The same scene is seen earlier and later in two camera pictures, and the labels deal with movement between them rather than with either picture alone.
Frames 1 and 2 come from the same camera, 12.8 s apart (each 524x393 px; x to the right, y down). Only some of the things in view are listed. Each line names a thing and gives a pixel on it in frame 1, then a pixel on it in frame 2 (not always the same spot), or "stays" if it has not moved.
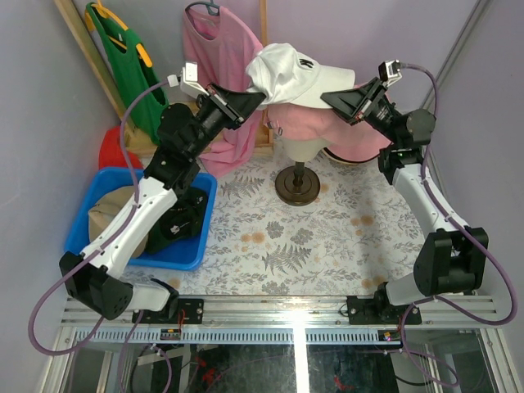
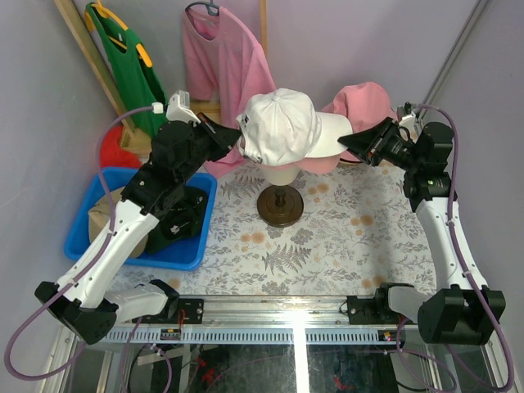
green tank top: (133, 71) stays
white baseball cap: (288, 78) -> (280, 126)
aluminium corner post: (458, 47) stays
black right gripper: (358, 105) -> (369, 145)
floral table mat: (356, 238) stays
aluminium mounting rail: (294, 319) stays
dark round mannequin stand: (298, 185) -> (280, 205)
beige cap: (106, 208) stays
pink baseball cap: (304, 122) -> (312, 165)
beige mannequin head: (302, 151) -> (281, 177)
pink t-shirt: (222, 46) stays
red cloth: (111, 153) stays
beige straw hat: (348, 163) stays
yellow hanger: (108, 13) stays
